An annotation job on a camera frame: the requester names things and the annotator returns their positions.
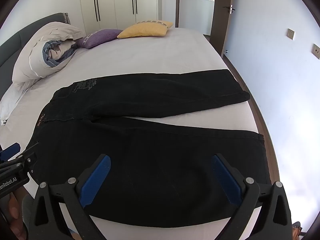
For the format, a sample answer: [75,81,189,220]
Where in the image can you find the black denim pants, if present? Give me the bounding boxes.
[29,69,271,228]

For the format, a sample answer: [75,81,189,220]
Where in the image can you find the yellow cushion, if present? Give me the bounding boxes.
[117,20,173,38]

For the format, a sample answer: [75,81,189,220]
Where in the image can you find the white wardrobe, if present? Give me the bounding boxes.
[80,0,158,34]

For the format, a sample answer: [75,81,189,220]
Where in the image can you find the dark brown door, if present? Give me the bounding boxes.
[209,0,235,57]

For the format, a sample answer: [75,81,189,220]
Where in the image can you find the rolled beige duvet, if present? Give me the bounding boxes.
[12,22,85,87]

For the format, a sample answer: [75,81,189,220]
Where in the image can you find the purple cushion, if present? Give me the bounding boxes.
[75,29,122,49]

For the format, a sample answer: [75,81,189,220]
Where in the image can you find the bed with white sheet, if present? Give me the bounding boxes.
[1,28,258,239]

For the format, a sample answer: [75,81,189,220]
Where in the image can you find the person's left hand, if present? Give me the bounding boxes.
[8,187,28,240]

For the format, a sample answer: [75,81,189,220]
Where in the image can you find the lower wall socket plate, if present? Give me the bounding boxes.
[311,44,320,59]

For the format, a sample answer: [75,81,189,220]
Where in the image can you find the upper wall switch plate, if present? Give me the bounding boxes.
[286,28,295,40]

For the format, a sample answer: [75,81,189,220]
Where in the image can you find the white pillow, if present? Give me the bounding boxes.
[0,83,28,126]

